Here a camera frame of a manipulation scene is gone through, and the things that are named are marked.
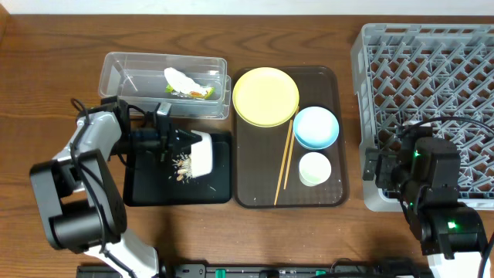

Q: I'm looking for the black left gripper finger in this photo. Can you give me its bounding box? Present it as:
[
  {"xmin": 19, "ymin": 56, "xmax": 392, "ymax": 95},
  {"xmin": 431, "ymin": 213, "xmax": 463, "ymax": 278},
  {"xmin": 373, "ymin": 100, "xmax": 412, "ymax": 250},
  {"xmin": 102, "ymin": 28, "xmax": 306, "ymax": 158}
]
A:
[
  {"xmin": 174, "ymin": 129, "xmax": 201, "ymax": 141},
  {"xmin": 171, "ymin": 141, "xmax": 198, "ymax": 158}
]

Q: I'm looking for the rice food waste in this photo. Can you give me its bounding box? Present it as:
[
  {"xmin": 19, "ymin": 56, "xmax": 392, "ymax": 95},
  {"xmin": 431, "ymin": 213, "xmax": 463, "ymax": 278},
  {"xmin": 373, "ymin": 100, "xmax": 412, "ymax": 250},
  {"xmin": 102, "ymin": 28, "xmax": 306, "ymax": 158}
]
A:
[{"xmin": 171, "ymin": 153, "xmax": 192, "ymax": 183}]

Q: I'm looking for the green snack wrapper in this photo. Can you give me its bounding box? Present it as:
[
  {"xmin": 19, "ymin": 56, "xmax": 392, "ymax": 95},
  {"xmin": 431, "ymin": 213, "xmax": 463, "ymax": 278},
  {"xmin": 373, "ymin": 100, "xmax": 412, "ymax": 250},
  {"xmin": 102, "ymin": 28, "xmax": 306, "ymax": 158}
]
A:
[{"xmin": 165, "ymin": 85, "xmax": 215, "ymax": 100}]

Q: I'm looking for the white tissue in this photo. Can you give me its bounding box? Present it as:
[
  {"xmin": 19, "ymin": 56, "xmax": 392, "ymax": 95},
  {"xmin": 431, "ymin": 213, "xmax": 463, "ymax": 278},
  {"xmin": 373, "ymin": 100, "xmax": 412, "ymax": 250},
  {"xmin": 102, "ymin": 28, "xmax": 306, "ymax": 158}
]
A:
[{"xmin": 164, "ymin": 67, "xmax": 201, "ymax": 93}]

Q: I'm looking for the pale green cup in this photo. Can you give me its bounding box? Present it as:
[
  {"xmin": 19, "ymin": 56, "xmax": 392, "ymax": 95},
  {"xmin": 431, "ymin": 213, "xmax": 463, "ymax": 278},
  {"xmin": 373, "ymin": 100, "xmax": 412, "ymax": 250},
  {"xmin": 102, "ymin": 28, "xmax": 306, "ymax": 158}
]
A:
[{"xmin": 298, "ymin": 152, "xmax": 332, "ymax": 187}]

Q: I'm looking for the blue bowl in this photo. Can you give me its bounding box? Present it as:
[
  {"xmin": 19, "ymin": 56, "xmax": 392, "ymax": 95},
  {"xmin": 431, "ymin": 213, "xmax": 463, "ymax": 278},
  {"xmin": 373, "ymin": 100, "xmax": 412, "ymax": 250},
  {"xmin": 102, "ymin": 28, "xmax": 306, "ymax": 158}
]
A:
[{"xmin": 293, "ymin": 107, "xmax": 340, "ymax": 151}]

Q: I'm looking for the yellow plate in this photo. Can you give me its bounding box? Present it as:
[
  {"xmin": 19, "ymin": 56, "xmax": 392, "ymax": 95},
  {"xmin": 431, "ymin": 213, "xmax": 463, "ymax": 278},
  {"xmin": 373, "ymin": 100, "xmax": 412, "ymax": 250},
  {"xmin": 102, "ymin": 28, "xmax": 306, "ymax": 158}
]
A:
[{"xmin": 232, "ymin": 67, "xmax": 299, "ymax": 127}]

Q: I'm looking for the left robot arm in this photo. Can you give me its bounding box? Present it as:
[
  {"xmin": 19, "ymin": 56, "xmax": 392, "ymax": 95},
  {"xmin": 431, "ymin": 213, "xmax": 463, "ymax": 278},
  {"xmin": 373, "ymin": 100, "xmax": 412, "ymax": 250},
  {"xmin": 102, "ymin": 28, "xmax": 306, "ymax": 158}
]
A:
[{"xmin": 29, "ymin": 97, "xmax": 212, "ymax": 277}]

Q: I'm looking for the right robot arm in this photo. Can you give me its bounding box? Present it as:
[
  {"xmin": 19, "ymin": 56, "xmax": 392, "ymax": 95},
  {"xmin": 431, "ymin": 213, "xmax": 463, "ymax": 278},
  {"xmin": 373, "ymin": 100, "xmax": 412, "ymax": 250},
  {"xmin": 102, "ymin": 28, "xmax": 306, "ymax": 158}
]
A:
[{"xmin": 362, "ymin": 124, "xmax": 493, "ymax": 277}]

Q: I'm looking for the grey dishwasher rack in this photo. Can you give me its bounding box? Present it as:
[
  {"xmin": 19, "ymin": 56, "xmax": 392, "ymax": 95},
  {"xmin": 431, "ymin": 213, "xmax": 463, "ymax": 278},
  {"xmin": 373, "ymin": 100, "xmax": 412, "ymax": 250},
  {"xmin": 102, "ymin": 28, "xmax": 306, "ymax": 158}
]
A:
[{"xmin": 350, "ymin": 23, "xmax": 493, "ymax": 211}]

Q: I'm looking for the black bin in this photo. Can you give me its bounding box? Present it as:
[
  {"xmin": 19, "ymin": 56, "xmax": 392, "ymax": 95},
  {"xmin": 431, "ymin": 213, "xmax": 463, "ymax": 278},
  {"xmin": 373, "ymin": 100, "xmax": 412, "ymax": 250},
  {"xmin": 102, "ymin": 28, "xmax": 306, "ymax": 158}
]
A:
[{"xmin": 123, "ymin": 132, "xmax": 232, "ymax": 206}]

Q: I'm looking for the clear plastic bin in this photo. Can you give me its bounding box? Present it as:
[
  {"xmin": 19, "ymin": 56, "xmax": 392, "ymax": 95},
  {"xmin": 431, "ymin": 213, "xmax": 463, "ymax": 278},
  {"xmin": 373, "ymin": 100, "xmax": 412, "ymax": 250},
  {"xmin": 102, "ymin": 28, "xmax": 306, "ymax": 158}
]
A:
[{"xmin": 99, "ymin": 52, "xmax": 230, "ymax": 114}]

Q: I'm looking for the brown tray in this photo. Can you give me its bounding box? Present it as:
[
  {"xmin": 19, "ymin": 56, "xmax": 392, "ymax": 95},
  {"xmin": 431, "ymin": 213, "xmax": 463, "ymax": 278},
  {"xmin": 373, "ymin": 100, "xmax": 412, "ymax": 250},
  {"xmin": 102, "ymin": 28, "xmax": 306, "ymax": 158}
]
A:
[{"xmin": 234, "ymin": 66, "xmax": 349, "ymax": 209}]

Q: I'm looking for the wooden chopstick left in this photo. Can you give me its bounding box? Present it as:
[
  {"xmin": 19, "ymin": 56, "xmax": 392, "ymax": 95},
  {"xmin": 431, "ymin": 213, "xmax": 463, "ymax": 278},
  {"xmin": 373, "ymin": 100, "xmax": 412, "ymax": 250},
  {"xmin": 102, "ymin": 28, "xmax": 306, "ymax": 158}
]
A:
[{"xmin": 273, "ymin": 120, "xmax": 293, "ymax": 206}]

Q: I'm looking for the wooden chopstick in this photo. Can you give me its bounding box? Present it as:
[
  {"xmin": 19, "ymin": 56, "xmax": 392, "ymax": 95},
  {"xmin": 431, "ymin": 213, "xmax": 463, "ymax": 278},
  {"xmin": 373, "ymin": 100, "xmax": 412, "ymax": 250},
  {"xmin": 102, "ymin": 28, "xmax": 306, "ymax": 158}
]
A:
[
  {"xmin": 273, "ymin": 120, "xmax": 293, "ymax": 206},
  {"xmin": 283, "ymin": 107, "xmax": 299, "ymax": 190}
]

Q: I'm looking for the wooden chopstick right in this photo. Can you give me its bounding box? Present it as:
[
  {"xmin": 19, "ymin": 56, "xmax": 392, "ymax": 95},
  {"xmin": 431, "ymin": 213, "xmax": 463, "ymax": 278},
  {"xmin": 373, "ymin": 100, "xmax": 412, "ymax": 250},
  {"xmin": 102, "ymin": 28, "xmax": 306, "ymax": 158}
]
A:
[{"xmin": 283, "ymin": 107, "xmax": 299, "ymax": 190}]

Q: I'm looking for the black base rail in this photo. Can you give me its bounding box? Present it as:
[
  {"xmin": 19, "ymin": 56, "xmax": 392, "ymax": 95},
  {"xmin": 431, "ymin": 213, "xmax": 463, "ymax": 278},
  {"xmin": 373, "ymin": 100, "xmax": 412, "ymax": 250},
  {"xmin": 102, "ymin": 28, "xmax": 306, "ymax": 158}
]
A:
[{"xmin": 76, "ymin": 262, "xmax": 437, "ymax": 278}]

